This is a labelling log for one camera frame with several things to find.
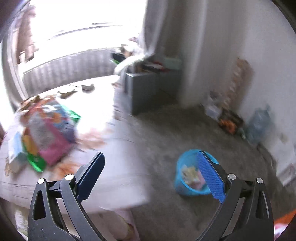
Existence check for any blue mesh trash basket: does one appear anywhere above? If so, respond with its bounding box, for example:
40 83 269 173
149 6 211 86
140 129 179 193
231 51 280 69
174 149 212 196

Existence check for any colourful snack wrapper pile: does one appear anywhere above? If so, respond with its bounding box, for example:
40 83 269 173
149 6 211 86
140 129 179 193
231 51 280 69
7 95 81 173

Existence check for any empty blue water jug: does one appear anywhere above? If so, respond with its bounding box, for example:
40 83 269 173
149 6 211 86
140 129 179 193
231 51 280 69
245 104 271 146

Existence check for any black butter bread bag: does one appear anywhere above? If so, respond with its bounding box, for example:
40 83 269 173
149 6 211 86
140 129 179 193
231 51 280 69
218 109 244 135

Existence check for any clear plastic storage box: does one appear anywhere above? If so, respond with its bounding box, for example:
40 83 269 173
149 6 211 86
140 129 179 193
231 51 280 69
204 103 222 121

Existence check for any small gold snack packet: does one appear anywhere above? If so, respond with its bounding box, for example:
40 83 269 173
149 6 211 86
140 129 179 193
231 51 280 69
58 90 77 99

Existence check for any brown wafer packet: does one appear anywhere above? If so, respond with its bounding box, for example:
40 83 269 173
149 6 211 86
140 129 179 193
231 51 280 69
81 84 94 91

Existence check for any dark grey cabinet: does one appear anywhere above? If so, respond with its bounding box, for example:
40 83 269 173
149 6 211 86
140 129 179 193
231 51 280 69
120 66 182 115

